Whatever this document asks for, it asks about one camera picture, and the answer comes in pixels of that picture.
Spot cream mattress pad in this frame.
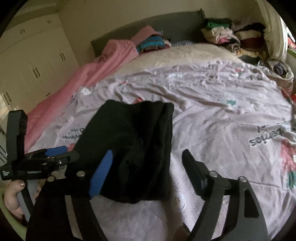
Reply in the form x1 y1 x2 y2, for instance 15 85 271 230
108 43 243 77

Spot cream wardrobe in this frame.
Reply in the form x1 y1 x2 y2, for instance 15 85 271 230
1 14 79 113

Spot black IKISS sweater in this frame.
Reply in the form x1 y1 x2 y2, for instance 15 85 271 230
67 100 174 203

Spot dark grey headboard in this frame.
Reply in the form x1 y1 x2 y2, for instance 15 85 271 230
91 9 205 57

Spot pile of folded clothes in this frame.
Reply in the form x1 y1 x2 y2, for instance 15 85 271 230
201 18 269 65

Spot pink pillow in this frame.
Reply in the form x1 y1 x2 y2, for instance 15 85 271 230
130 25 162 46

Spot pink comforter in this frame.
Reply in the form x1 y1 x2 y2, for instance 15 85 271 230
25 39 138 152

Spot person's left hand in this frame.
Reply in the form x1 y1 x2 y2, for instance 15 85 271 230
4 180 26 221

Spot bag of clothes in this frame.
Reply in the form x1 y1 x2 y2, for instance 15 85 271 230
257 59 294 89

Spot striped blue folded clothes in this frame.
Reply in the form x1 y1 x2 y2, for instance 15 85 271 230
136 35 171 54

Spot cream curtain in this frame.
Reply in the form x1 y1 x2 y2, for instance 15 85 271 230
257 1 288 62

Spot lavender printed bed sheet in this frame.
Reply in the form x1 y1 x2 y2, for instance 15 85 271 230
32 62 295 240

